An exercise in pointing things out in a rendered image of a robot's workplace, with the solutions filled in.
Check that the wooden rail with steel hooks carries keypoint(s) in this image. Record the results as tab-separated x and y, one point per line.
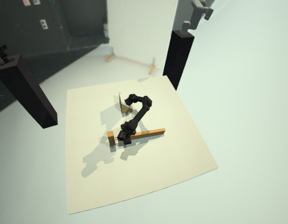
149	133

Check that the wooden post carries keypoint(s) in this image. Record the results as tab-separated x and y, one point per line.
111	138

